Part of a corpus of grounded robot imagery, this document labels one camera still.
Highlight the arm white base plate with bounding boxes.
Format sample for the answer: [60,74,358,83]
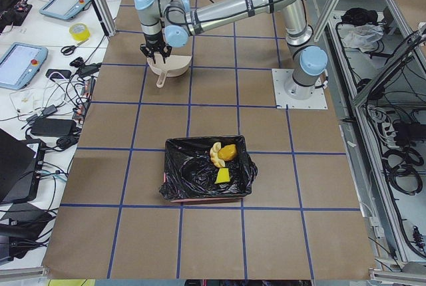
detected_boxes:
[272,69,327,110]

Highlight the upper blue teach pendant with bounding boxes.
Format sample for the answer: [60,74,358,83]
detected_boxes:
[39,0,91,21]

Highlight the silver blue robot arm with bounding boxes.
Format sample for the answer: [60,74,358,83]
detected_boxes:
[134,0,328,88]

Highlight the blue teach pendant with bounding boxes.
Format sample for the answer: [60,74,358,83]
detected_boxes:
[1,43,49,90]
[39,0,91,21]

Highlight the black power adapter brick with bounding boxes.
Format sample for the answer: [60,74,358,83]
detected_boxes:
[31,118,77,137]

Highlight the pale banana peel piece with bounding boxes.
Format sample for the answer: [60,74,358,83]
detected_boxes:
[210,142,226,168]

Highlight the white crumpled cloth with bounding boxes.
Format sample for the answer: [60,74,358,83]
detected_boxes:
[342,24,384,52]

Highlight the lower blue teach pendant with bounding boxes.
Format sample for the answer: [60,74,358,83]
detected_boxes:
[1,43,49,90]

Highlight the orange brown potato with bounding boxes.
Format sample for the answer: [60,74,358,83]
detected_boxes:
[218,144,238,162]

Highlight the yellow tape roll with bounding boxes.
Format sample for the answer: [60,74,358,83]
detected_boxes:
[69,23,91,41]

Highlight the bin with black trash bag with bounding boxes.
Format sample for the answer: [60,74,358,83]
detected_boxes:
[159,135,258,202]

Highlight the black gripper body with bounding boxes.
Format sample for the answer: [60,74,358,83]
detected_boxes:
[140,33,172,54]

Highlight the yellow green sponge piece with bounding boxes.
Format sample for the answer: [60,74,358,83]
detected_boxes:
[214,168,230,184]

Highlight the beige plastic dustpan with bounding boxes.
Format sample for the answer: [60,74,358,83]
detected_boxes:
[147,54,192,88]

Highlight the black handled scissors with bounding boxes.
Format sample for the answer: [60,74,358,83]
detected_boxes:
[61,39,87,56]

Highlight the black laptop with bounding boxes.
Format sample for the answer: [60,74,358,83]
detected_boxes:
[1,130,46,204]

